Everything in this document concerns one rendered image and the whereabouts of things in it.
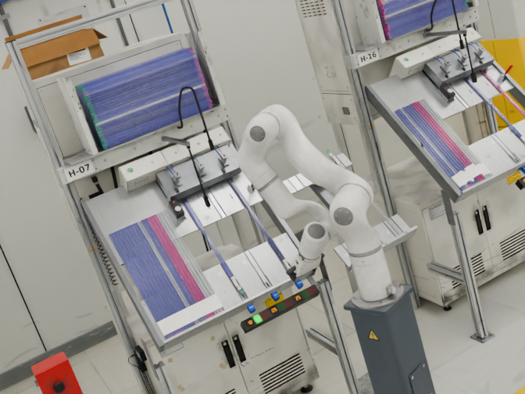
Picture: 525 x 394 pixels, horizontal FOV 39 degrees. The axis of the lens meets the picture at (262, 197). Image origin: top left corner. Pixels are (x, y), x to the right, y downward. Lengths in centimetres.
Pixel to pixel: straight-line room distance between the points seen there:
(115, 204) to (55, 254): 160
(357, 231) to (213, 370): 110
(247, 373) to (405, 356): 89
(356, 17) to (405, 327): 164
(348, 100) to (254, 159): 132
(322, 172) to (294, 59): 264
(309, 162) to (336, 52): 134
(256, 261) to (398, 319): 65
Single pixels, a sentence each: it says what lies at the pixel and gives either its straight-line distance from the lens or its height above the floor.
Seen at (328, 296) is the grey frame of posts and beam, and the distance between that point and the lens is 307.
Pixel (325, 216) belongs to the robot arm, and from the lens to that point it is 264.
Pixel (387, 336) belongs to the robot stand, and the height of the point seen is 59.
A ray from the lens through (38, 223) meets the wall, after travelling 459.
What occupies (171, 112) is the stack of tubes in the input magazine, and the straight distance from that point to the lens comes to 311.
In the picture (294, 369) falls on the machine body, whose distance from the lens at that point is 345.
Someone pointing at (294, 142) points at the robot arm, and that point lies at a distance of 249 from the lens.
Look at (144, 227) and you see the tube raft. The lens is 301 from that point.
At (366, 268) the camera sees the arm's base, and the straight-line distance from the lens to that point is 256.
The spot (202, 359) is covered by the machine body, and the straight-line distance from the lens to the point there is 323.
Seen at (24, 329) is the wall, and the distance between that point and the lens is 473.
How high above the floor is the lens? 190
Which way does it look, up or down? 17 degrees down
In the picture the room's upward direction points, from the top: 17 degrees counter-clockwise
